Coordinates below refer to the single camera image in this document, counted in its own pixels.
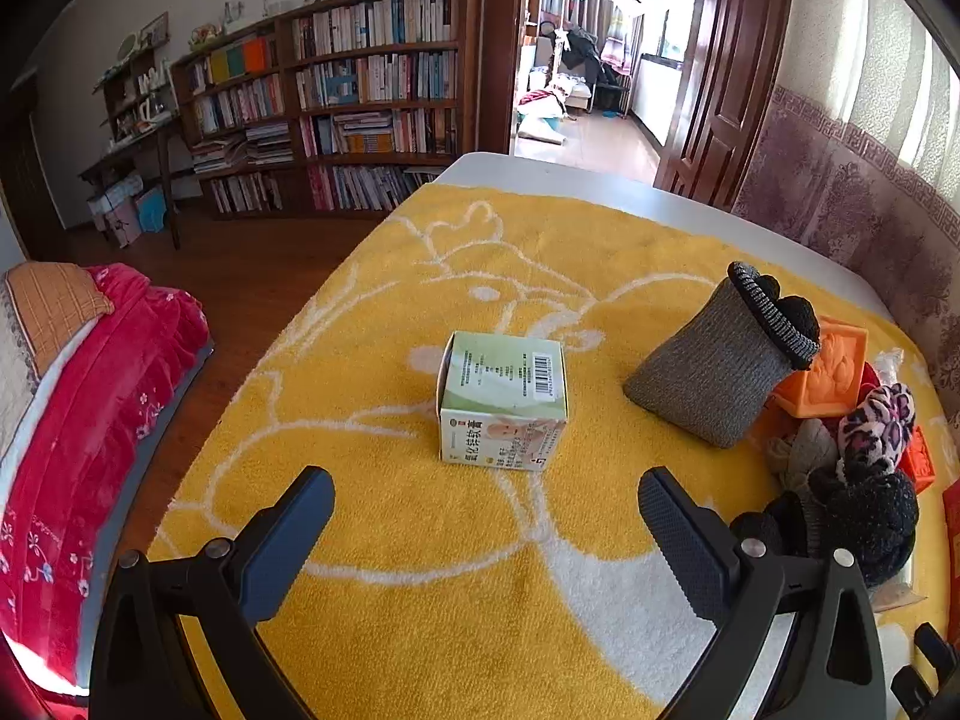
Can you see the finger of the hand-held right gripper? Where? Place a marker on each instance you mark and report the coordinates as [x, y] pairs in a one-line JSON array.
[[937, 652], [919, 697]]

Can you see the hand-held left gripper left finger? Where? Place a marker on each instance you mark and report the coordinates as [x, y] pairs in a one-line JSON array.
[[289, 547]]

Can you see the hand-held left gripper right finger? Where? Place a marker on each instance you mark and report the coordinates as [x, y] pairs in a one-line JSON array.
[[682, 547]]

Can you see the orange plastic basket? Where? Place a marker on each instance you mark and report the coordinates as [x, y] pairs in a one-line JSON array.
[[832, 375], [919, 461]]

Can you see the green white carton box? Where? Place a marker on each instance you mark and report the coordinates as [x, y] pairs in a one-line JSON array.
[[502, 405]]

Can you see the light grey knit sock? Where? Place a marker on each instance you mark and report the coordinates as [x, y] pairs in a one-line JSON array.
[[802, 454]]

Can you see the yellow white printed towel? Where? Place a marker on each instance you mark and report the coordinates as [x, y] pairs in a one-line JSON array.
[[420, 630]]

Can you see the leopard print sock ball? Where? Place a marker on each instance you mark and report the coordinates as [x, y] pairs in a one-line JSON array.
[[877, 427]]

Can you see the red floral blanket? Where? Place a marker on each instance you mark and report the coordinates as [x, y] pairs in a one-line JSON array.
[[82, 420]]

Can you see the clear plastic bag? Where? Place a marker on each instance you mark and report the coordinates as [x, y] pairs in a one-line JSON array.
[[890, 366]]

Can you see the orange checked pillow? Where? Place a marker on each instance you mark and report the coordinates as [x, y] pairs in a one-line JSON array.
[[52, 300]]

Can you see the blue paper bag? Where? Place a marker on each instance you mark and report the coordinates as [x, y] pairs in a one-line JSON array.
[[152, 208]]

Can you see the white paper bag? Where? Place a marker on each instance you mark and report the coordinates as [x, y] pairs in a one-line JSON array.
[[120, 221]]

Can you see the patterned purple beige curtain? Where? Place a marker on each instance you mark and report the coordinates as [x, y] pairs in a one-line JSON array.
[[847, 165]]

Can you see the wooden desk with shelf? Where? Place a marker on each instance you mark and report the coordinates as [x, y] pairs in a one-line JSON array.
[[139, 142]]

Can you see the dark wooden door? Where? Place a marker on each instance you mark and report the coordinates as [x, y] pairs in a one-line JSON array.
[[720, 90]]

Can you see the rows of shelved books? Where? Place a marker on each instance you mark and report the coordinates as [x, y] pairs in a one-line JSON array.
[[375, 75]]

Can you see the wooden bookcase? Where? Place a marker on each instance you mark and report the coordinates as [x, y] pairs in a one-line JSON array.
[[470, 90]]

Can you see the pile of dark clothes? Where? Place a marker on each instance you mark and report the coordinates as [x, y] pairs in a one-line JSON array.
[[581, 52]]

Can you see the white coat stand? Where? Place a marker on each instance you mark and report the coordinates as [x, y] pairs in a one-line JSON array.
[[559, 15]]

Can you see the wooden door frame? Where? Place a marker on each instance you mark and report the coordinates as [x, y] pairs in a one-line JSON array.
[[499, 45]]

